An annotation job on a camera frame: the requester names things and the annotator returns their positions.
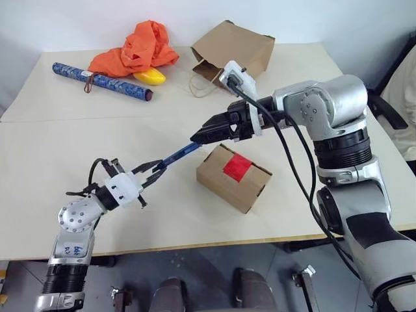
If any person in cream clothing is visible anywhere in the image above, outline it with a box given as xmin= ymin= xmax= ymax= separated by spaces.
xmin=379 ymin=54 xmax=416 ymax=163

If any metal bracket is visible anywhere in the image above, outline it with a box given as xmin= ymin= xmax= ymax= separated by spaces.
xmin=291 ymin=264 xmax=319 ymax=312
xmin=109 ymin=285 xmax=135 ymax=312

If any orange cloth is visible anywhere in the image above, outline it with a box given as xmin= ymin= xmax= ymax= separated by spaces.
xmin=88 ymin=19 xmax=181 ymax=79

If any brown paper bag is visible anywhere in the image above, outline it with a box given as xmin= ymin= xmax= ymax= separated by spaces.
xmin=188 ymin=19 xmax=276 ymax=99

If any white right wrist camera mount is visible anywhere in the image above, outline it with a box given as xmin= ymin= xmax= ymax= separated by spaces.
xmin=218 ymin=60 xmax=263 ymax=138

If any dark rounded shape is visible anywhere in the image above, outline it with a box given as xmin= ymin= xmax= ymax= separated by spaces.
xmin=152 ymin=276 xmax=190 ymax=312
xmin=231 ymin=267 xmax=278 ymax=312

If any black chair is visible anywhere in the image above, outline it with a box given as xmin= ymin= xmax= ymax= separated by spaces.
xmin=366 ymin=31 xmax=416 ymax=131

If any brown rubber band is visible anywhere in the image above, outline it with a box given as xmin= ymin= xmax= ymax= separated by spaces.
xmin=83 ymin=72 xmax=96 ymax=96

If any blue pen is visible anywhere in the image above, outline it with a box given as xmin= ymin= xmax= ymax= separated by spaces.
xmin=161 ymin=141 xmax=200 ymax=170

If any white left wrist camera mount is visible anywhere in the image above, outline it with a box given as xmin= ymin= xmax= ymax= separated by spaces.
xmin=103 ymin=172 xmax=144 ymax=207

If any yellow oval toy item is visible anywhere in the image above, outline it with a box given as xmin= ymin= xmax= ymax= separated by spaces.
xmin=133 ymin=68 xmax=167 ymax=86

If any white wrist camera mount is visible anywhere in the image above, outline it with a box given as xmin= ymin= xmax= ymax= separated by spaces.
xmin=103 ymin=172 xmax=144 ymax=207
xmin=218 ymin=60 xmax=263 ymax=138

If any red tape strip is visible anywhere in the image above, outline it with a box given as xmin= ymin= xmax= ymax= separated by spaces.
xmin=222 ymin=154 xmax=253 ymax=183

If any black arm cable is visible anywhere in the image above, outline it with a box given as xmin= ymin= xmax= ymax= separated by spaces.
xmin=226 ymin=75 xmax=362 ymax=281
xmin=66 ymin=158 xmax=109 ymax=198

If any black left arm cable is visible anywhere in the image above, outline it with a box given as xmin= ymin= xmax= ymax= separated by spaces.
xmin=66 ymin=158 xmax=109 ymax=198

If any small cardboard box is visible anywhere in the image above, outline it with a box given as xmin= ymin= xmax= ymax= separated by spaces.
xmin=196 ymin=143 xmax=274 ymax=215

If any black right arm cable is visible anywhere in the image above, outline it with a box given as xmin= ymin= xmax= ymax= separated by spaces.
xmin=226 ymin=75 xmax=362 ymax=281

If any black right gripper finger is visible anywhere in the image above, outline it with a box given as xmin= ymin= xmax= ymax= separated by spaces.
xmin=189 ymin=124 xmax=235 ymax=146
xmin=201 ymin=111 xmax=231 ymax=131

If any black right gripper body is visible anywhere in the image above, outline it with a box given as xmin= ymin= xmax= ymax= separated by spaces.
xmin=227 ymin=100 xmax=258 ymax=143

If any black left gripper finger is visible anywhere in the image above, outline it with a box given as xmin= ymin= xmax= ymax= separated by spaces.
xmin=142 ymin=165 xmax=168 ymax=190
xmin=131 ymin=159 xmax=164 ymax=174

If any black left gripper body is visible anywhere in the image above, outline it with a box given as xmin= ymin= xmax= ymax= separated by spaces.
xmin=102 ymin=158 xmax=148 ymax=209

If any blue patterned rolled tube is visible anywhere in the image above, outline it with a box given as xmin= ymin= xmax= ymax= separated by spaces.
xmin=51 ymin=62 xmax=154 ymax=103

